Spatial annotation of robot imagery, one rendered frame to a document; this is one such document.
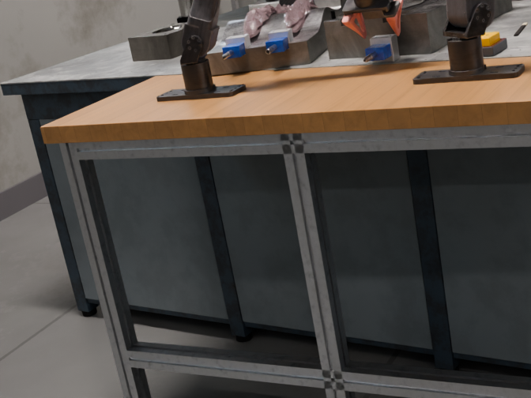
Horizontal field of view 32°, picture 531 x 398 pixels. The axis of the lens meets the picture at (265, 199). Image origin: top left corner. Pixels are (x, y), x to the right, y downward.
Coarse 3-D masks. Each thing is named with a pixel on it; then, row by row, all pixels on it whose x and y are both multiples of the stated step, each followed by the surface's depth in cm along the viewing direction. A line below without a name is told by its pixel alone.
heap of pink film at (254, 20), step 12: (300, 0) 231; (312, 0) 236; (252, 12) 233; (264, 12) 232; (276, 12) 241; (288, 12) 228; (300, 12) 227; (252, 24) 230; (288, 24) 226; (300, 24) 225; (252, 36) 228
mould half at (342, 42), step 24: (408, 0) 221; (504, 0) 232; (336, 24) 210; (384, 24) 203; (408, 24) 200; (432, 24) 199; (336, 48) 212; (360, 48) 208; (408, 48) 202; (432, 48) 199
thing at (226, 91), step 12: (204, 60) 199; (192, 72) 197; (204, 72) 198; (192, 84) 198; (204, 84) 198; (240, 84) 200; (156, 96) 204; (168, 96) 202; (180, 96) 200; (192, 96) 199; (204, 96) 197; (216, 96) 196; (228, 96) 195
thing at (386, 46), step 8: (376, 40) 198; (384, 40) 197; (392, 40) 197; (368, 48) 196; (376, 48) 195; (384, 48) 194; (392, 48) 197; (368, 56) 192; (376, 56) 195; (384, 56) 194; (392, 56) 198
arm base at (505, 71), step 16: (448, 48) 171; (464, 48) 168; (480, 48) 169; (464, 64) 169; (480, 64) 170; (416, 80) 174; (432, 80) 172; (448, 80) 171; (464, 80) 169; (480, 80) 168
